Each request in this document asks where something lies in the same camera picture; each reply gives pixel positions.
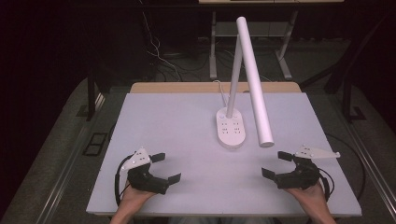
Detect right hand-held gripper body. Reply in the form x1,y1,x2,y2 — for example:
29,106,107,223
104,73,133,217
275,145,341,190

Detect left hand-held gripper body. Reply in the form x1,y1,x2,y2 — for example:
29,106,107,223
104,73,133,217
120,147,171,196

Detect white desk lamp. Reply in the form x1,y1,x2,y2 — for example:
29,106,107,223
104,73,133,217
216,16,276,149

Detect person's right hand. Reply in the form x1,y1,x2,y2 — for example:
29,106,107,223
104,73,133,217
284,181,329,215

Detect person's left hand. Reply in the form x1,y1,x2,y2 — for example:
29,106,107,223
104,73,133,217
117,182,157,215

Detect black stand leg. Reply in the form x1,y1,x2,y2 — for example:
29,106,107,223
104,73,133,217
341,74,368,123
85,69,97,122

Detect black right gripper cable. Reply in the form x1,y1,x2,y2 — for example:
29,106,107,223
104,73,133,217
317,167,336,203

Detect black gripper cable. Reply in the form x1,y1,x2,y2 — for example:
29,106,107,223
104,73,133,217
113,155,133,207
317,167,336,203

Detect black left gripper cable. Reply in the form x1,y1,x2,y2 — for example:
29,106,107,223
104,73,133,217
113,155,133,207

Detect black floor cable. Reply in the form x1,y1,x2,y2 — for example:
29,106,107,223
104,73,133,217
325,133,367,202

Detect black floor frame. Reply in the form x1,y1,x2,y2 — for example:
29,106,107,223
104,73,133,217
81,132,109,157

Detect white lamp cable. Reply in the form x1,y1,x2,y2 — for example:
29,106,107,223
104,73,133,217
213,79,230,107

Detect white hanging cable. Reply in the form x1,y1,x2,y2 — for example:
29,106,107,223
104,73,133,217
138,0,183,82

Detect grey metal frame table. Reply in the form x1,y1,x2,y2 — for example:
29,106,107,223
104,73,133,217
198,0,346,81

